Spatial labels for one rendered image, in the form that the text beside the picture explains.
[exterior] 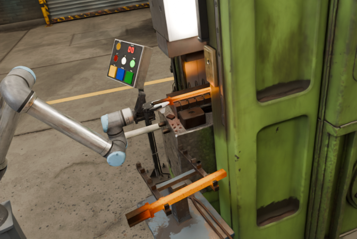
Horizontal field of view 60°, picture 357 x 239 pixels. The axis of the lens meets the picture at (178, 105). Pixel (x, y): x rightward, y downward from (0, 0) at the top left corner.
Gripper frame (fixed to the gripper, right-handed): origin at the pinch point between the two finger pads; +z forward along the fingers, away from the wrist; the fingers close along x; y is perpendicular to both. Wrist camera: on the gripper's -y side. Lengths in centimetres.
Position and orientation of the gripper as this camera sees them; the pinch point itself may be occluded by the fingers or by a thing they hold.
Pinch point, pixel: (166, 101)
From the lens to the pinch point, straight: 170.6
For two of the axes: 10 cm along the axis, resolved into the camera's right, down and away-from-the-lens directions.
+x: 3.2, 4.3, -8.5
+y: 1.6, 8.6, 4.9
